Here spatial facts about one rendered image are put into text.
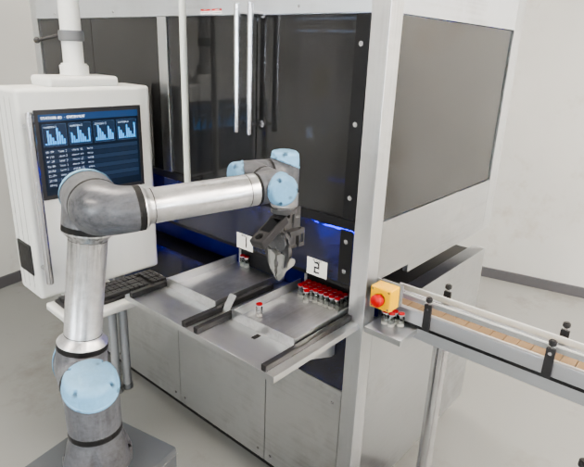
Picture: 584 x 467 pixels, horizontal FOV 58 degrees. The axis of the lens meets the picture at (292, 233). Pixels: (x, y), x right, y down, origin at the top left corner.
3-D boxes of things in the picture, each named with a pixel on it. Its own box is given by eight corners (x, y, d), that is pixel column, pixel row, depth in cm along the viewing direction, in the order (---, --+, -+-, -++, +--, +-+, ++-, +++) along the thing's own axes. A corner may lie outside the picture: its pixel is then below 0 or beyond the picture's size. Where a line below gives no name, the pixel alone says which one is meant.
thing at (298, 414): (196, 286, 393) (194, 171, 364) (458, 409, 267) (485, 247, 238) (69, 335, 321) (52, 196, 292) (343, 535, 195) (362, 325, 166)
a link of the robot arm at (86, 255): (57, 412, 119) (67, 177, 105) (49, 378, 131) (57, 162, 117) (112, 403, 125) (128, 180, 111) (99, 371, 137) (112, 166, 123)
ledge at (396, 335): (387, 316, 177) (387, 311, 176) (421, 330, 169) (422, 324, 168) (363, 332, 166) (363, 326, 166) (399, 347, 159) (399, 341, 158)
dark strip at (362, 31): (338, 280, 170) (357, 14, 143) (350, 284, 167) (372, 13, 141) (336, 281, 169) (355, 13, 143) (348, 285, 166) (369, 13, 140)
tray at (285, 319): (299, 286, 192) (299, 278, 191) (359, 309, 176) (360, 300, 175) (231, 319, 167) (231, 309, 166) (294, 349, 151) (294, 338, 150)
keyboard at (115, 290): (150, 272, 218) (150, 267, 217) (170, 283, 209) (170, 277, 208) (54, 302, 190) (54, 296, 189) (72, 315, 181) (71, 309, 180)
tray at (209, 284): (236, 261, 212) (236, 253, 211) (284, 280, 197) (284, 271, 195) (167, 286, 188) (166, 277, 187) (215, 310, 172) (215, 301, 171)
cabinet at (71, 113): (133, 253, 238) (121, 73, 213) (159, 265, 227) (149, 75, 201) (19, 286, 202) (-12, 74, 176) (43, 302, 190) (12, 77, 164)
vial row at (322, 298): (299, 294, 186) (299, 282, 184) (340, 310, 175) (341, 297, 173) (296, 296, 184) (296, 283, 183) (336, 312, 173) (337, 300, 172)
